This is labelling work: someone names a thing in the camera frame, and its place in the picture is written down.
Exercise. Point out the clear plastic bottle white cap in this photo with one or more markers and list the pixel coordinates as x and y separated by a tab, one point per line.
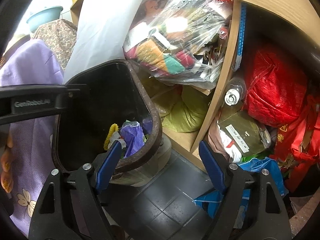
235	91

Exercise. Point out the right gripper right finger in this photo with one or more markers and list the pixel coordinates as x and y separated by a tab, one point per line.
266	216

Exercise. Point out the yellow foam fruit net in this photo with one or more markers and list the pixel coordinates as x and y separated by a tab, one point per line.
113	128

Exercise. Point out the white plastic sheet cover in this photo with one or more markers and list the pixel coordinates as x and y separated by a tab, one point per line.
102	28

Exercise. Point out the person's hand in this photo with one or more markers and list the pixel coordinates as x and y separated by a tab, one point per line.
6	161

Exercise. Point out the purple floral tablecloth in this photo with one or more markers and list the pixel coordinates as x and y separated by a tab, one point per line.
32	63

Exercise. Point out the dark brown trash bin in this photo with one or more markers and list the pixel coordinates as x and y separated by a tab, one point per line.
115	95

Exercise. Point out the red mesh sack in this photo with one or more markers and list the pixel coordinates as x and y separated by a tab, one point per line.
276	85

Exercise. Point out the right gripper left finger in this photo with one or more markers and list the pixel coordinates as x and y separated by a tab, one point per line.
54	217

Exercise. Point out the light blue plastic basin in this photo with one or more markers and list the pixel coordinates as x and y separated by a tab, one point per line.
44	16

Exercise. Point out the wooden shelf cabinet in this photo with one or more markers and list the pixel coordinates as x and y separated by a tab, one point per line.
293	24

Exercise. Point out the olive green packaged box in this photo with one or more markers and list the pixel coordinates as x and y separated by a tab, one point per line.
241	135

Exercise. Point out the blue plastic bag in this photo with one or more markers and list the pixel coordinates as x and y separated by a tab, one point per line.
211	202

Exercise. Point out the purple snack bag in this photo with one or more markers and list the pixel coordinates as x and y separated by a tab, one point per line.
133	135

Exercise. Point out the olive green bag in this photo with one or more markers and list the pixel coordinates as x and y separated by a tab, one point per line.
182	108

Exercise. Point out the white tissue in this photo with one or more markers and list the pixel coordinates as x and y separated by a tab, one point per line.
116	137

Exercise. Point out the floral patterned cloth cover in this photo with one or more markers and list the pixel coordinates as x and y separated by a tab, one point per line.
60	36

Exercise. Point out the clear bag of colourful items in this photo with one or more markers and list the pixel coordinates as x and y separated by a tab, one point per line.
184	43

